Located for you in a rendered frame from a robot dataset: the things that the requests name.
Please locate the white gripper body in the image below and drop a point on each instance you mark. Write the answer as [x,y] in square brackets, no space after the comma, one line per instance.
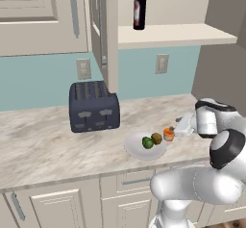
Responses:
[185,130]

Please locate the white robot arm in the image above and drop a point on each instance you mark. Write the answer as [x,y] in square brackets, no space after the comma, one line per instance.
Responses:
[195,183]

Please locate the white round plate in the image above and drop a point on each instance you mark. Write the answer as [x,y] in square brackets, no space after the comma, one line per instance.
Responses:
[137,148]

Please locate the beige narrow base cabinet door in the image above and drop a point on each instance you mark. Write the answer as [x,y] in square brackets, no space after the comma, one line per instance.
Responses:
[131,211]

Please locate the beige open cabinet door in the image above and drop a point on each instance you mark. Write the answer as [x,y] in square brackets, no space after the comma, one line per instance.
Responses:
[111,30]

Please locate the beige wide base cabinet door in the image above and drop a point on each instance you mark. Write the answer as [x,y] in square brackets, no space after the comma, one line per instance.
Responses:
[57,206]

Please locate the beige closed cabinet door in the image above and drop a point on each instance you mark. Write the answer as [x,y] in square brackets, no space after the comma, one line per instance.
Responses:
[35,17]

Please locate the beige drawer front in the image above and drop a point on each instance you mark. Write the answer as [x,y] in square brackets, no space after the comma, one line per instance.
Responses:
[136,180]

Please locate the dark grey toaster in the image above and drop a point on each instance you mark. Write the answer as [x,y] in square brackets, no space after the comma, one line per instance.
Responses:
[93,110]

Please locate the dark wine bottle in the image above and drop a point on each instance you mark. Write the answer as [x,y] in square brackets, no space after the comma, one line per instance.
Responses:
[139,10]

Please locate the beige wall outlet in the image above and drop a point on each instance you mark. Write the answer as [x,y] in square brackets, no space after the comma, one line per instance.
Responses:
[84,68]
[162,63]

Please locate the beige open wall cabinet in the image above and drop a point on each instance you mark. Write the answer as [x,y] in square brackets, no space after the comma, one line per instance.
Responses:
[173,36]

